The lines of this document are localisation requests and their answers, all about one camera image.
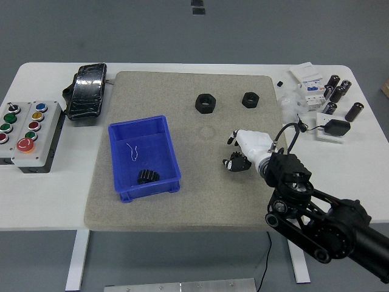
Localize black power adapter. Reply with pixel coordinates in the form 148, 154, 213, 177
324, 119, 351, 136

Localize grey-brown mat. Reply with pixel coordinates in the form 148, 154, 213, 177
83, 71, 305, 234

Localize white cardboard box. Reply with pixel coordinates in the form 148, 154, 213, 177
288, 61, 323, 85

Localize black foil-wrapped device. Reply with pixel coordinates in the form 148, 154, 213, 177
62, 63, 108, 122

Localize white table leg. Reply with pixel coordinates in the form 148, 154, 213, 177
285, 235, 311, 283
64, 230, 91, 291

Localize grey four-button control box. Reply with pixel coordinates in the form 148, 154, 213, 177
0, 102, 33, 167

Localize blue plastic box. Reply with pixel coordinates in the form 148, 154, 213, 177
108, 114, 182, 204

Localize small black hex nut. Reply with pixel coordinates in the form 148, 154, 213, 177
241, 91, 261, 108

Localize large black hex nut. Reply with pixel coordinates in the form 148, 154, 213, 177
194, 93, 218, 114

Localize black hanging cable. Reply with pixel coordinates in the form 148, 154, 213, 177
255, 231, 273, 292

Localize black adapter cord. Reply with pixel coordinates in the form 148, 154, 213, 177
295, 113, 328, 133

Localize grey emergency-stop control box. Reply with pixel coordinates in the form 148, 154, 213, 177
11, 100, 63, 175

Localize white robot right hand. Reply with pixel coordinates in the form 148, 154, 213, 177
222, 129, 274, 173

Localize crumpled clear plastic bag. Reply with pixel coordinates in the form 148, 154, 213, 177
278, 91, 308, 125

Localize large black gear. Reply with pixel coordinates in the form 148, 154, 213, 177
136, 169, 161, 186

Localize white circuit breaker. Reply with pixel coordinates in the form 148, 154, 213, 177
296, 78, 326, 113

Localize white thread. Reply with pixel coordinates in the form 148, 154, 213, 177
126, 142, 140, 162

